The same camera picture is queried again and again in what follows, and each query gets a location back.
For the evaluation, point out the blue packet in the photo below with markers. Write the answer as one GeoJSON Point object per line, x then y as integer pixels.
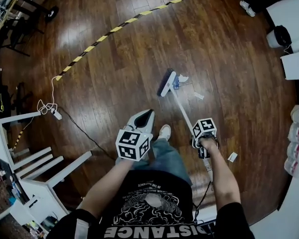
{"type": "Point", "coordinates": [176, 82]}

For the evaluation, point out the white bin with black liner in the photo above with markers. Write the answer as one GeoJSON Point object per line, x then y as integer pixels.
{"type": "Point", "coordinates": [281, 35]}

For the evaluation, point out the person's right forearm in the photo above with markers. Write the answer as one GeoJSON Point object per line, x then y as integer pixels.
{"type": "Point", "coordinates": [221, 178]}

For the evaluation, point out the person's black printed t-shirt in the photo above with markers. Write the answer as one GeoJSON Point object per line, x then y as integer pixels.
{"type": "Point", "coordinates": [144, 195]}

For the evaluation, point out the wooden top desk black legs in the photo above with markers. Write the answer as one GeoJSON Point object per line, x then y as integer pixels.
{"type": "Point", "coordinates": [10, 10]}

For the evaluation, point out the person's white right shoe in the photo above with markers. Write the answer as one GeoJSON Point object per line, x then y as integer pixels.
{"type": "Point", "coordinates": [165, 132]}

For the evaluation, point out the white frame table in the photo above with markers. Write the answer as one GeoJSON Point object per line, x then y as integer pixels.
{"type": "Point", "coordinates": [2, 143]}

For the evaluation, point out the person's left forearm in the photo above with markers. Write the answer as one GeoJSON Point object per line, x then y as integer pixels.
{"type": "Point", "coordinates": [109, 188]}

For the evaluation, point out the white curved desk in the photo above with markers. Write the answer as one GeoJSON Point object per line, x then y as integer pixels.
{"type": "Point", "coordinates": [44, 198]}

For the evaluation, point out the person's blue jeans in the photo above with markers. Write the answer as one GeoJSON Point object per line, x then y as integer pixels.
{"type": "Point", "coordinates": [169, 158]}

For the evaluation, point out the white broom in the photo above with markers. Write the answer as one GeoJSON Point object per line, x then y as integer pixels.
{"type": "Point", "coordinates": [168, 83]}

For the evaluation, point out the white power strip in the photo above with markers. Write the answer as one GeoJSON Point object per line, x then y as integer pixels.
{"type": "Point", "coordinates": [56, 114]}

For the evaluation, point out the black pole stand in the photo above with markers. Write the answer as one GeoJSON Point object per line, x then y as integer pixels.
{"type": "Point", "coordinates": [52, 13]}

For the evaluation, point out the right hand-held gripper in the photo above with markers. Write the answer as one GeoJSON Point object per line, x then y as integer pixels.
{"type": "Point", "coordinates": [204, 128]}

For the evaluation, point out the white water dispenser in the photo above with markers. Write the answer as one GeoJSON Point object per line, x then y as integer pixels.
{"type": "Point", "coordinates": [296, 66]}

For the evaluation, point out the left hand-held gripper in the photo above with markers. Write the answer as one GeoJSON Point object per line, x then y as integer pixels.
{"type": "Point", "coordinates": [129, 146]}

